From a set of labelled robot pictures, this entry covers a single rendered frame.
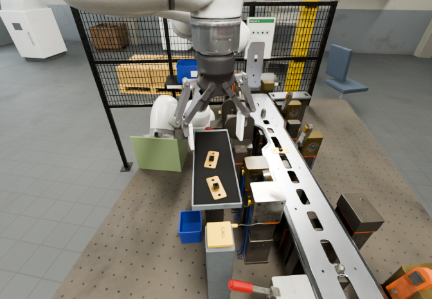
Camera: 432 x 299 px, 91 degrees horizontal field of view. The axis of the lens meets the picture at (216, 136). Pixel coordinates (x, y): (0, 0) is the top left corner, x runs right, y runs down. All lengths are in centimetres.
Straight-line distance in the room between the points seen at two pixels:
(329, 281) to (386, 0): 757
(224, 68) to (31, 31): 702
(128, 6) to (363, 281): 83
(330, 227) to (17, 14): 735
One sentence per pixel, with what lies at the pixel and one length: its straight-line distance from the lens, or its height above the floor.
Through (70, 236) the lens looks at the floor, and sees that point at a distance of 223.
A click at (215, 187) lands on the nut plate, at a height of 117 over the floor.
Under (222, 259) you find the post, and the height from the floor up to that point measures 110.
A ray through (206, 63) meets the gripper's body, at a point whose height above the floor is 153.
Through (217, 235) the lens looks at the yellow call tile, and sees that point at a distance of 57.
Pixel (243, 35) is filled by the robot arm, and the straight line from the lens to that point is 96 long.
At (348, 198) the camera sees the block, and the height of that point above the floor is 103.
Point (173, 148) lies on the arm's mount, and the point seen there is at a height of 89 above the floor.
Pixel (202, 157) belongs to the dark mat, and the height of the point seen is 116.
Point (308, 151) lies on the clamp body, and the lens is 119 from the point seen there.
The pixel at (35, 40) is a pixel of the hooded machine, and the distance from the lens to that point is 737.
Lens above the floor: 165
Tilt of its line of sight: 36 degrees down
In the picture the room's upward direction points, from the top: straight up
